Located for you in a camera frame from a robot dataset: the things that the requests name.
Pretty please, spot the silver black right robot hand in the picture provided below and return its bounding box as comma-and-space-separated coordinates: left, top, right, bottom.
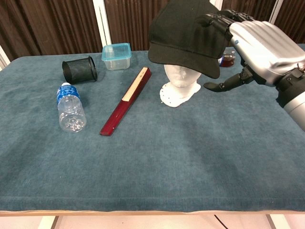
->
197, 9, 305, 93

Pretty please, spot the black baseball cap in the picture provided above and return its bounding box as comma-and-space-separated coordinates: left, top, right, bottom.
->
147, 0, 231, 80

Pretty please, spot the dark cola bottle blue label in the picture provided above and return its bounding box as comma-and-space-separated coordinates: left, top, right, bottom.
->
219, 50, 236, 68

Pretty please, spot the white foam mannequin head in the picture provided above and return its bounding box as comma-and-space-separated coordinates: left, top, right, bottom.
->
159, 63, 202, 108

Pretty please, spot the folded red hand fan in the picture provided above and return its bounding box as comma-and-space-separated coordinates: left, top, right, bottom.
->
99, 66, 153, 136

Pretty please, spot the clear container with teal lid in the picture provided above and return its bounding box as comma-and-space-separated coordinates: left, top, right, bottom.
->
102, 42, 132, 71

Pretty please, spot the teal velvet table cloth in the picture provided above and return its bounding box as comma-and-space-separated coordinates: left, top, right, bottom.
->
0, 43, 305, 213

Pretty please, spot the black mesh pen holder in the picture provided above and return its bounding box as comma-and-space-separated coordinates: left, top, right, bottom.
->
61, 55, 98, 84

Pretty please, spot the empty clear water bottle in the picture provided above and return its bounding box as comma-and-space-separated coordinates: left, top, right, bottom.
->
56, 82, 87, 134

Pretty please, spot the brown pleated curtain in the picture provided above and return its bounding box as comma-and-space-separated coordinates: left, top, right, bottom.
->
0, 0, 305, 62

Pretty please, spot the white partition frame post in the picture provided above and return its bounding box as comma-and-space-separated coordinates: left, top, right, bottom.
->
0, 45, 11, 72
210, 0, 224, 10
92, 0, 112, 47
268, 0, 284, 23

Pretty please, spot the black cable under table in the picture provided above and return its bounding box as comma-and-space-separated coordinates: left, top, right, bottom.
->
213, 214, 227, 229

